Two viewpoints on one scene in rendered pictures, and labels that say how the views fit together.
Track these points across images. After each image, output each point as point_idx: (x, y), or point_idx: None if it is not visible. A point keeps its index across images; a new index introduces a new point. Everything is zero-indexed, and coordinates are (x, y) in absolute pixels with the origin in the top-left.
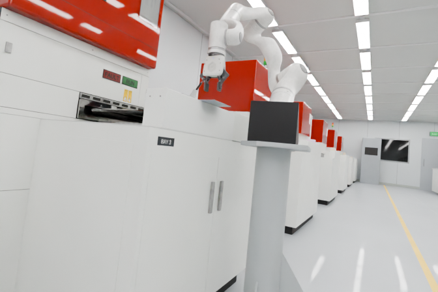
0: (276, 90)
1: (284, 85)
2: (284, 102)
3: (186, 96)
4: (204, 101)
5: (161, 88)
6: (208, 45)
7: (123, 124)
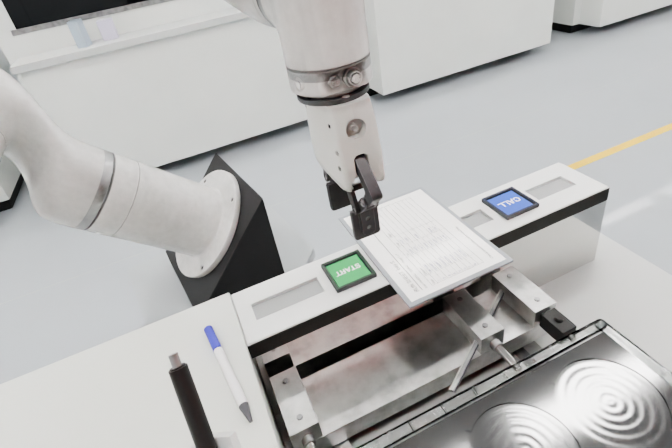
0: (123, 168)
1: (95, 146)
2: (227, 164)
3: (498, 187)
4: (430, 209)
5: (569, 167)
6: (368, 43)
7: (636, 255)
